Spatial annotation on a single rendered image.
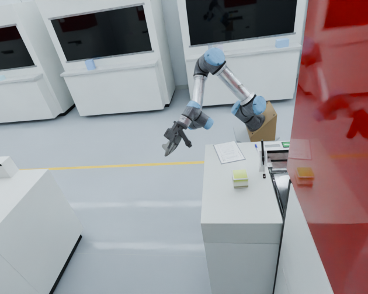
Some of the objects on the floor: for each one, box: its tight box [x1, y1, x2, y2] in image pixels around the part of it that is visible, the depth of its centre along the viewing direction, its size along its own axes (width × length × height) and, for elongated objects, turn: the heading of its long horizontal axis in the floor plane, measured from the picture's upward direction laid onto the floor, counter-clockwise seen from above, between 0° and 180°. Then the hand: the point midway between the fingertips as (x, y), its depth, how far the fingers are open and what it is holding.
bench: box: [0, 1, 76, 124], centre depth 467 cm, size 108×180×200 cm, turn 95°
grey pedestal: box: [233, 126, 280, 143], centre depth 214 cm, size 51×44×82 cm
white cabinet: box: [204, 243, 280, 294], centre depth 154 cm, size 64×96×82 cm, turn 95°
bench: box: [177, 0, 306, 106], centre depth 393 cm, size 108×180×200 cm, turn 95°
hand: (167, 154), depth 137 cm, fingers closed
